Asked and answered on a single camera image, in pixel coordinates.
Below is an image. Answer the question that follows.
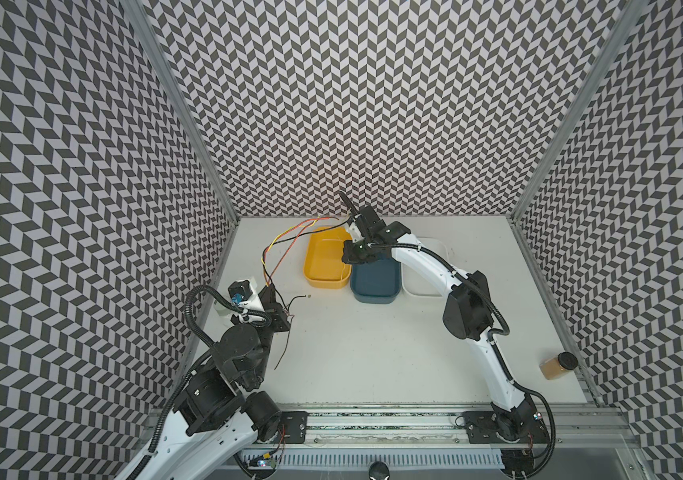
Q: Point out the black cable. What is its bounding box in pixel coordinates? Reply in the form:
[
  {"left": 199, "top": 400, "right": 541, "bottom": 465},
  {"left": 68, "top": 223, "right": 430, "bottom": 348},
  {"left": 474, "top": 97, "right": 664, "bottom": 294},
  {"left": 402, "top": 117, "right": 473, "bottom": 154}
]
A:
[{"left": 262, "top": 220, "right": 351, "bottom": 370}]

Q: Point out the yellow cable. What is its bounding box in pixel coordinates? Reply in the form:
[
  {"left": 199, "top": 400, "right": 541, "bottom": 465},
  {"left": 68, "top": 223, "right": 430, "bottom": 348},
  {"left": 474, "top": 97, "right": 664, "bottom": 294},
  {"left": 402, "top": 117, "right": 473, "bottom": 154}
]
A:
[{"left": 260, "top": 218, "right": 343, "bottom": 277}]

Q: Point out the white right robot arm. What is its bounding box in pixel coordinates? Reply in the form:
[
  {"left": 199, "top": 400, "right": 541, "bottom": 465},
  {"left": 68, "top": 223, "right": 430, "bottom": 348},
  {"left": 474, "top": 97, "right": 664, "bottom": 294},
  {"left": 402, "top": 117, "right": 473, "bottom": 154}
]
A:
[{"left": 339, "top": 191, "right": 557, "bottom": 479}]

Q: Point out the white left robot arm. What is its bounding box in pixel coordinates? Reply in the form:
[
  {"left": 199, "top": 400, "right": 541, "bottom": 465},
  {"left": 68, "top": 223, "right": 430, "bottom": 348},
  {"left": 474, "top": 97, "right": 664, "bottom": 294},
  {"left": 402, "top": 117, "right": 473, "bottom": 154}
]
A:
[{"left": 118, "top": 279, "right": 291, "bottom": 479}]

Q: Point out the clear jar white lid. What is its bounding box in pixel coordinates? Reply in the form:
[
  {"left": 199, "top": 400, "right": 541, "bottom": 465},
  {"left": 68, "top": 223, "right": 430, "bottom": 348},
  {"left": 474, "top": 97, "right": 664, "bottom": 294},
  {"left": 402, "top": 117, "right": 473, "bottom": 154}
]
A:
[{"left": 213, "top": 298, "right": 239, "bottom": 318}]

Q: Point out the teal plastic bin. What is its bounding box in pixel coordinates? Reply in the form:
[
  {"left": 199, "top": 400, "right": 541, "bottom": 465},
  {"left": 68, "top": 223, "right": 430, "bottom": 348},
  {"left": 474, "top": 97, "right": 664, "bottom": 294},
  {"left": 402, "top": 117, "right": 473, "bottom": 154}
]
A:
[{"left": 349, "top": 255, "right": 401, "bottom": 304}]

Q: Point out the yellow plastic bin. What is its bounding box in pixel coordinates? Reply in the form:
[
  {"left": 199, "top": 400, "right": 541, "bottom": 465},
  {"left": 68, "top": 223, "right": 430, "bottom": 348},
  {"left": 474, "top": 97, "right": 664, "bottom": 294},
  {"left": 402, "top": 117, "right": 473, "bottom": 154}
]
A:
[{"left": 304, "top": 228, "right": 351, "bottom": 289}]

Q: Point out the white plastic bin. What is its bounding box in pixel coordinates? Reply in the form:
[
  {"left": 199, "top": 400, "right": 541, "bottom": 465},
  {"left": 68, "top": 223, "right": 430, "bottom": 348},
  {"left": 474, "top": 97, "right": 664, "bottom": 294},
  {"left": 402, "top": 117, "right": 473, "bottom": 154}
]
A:
[{"left": 391, "top": 234, "right": 455, "bottom": 298}]

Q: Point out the brown jar black lid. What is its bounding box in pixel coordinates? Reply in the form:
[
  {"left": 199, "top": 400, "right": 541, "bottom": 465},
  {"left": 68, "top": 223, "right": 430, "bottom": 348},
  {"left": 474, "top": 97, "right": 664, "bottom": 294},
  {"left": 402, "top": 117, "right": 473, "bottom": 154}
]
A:
[{"left": 539, "top": 351, "right": 579, "bottom": 380}]

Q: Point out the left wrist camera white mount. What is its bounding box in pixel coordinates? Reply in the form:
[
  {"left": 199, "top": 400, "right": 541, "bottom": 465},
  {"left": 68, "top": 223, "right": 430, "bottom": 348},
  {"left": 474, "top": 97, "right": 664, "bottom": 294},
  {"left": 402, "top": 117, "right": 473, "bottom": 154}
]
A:
[{"left": 228, "top": 277, "right": 264, "bottom": 311}]

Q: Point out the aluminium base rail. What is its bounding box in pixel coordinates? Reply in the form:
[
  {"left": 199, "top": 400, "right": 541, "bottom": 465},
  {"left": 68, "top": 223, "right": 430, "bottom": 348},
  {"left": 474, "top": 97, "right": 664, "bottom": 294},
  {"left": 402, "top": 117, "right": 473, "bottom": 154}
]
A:
[{"left": 240, "top": 404, "right": 651, "bottom": 479}]

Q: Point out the aluminium corner post left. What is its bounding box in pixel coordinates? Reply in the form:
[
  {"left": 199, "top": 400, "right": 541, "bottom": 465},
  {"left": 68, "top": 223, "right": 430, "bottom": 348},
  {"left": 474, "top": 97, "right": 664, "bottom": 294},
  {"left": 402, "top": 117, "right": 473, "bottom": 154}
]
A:
[{"left": 121, "top": 0, "right": 239, "bottom": 224}]

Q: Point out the aluminium corner post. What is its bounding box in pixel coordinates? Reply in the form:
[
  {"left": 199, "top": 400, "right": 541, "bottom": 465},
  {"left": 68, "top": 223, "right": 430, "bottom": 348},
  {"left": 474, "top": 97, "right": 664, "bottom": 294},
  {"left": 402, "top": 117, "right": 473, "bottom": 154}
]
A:
[
  {"left": 509, "top": 0, "right": 649, "bottom": 225},
  {"left": 121, "top": 0, "right": 239, "bottom": 224}
]

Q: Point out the aluminium corner post right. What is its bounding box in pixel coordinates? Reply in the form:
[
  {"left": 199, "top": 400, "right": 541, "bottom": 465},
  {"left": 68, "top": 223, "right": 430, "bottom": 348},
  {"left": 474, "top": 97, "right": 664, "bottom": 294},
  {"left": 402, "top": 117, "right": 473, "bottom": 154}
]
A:
[{"left": 509, "top": 0, "right": 649, "bottom": 225}]

